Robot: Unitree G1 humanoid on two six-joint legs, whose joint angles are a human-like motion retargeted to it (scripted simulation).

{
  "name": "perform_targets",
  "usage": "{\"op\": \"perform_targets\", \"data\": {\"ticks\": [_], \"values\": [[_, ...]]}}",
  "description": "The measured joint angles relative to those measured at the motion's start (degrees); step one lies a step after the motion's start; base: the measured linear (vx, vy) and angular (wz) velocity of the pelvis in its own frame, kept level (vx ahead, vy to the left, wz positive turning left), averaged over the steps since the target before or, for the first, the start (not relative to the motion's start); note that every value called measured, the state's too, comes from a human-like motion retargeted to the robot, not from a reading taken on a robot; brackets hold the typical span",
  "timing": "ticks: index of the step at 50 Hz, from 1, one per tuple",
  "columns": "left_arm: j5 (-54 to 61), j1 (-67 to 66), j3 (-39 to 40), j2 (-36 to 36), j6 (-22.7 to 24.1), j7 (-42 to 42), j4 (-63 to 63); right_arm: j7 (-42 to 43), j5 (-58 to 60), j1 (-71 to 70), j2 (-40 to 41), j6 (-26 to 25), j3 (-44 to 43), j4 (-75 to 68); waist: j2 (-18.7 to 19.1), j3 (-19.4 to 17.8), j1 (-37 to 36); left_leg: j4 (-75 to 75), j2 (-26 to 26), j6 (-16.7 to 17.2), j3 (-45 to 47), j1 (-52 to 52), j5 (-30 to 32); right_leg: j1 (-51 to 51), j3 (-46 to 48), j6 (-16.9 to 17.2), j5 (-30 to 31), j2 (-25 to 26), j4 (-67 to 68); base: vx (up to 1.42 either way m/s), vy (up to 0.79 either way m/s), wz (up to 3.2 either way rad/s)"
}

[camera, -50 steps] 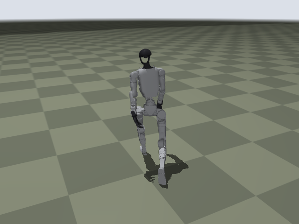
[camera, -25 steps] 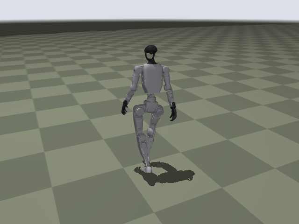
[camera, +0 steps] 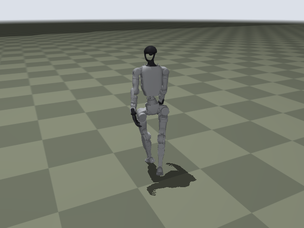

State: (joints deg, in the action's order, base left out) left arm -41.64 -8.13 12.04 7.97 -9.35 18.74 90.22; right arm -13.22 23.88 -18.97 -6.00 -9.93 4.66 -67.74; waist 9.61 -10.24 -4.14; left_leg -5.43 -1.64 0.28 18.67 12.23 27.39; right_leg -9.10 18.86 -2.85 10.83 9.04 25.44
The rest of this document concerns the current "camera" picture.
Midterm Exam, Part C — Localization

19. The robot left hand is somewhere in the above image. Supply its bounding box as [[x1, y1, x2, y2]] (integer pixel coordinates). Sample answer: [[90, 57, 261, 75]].
[[131, 108, 142, 127]]

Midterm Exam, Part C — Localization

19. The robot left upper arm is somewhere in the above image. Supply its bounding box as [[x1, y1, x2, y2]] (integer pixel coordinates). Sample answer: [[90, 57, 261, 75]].
[[132, 67, 142, 95]]

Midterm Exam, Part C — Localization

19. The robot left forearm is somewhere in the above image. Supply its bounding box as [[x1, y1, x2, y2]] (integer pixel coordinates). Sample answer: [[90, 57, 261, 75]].
[[130, 88, 138, 112]]

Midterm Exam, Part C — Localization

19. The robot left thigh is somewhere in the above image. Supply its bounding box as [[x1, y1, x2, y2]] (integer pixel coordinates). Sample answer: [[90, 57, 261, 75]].
[[136, 107, 151, 141]]

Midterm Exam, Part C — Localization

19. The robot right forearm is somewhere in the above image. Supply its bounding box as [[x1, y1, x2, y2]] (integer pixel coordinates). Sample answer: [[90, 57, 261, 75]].
[[159, 90, 167, 103]]

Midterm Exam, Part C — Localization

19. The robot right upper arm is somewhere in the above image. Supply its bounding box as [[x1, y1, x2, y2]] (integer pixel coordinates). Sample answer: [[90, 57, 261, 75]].
[[161, 66, 169, 91]]

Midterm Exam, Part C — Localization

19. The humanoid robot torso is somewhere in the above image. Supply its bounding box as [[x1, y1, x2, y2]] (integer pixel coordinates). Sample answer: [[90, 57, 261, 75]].
[[140, 63, 162, 115]]

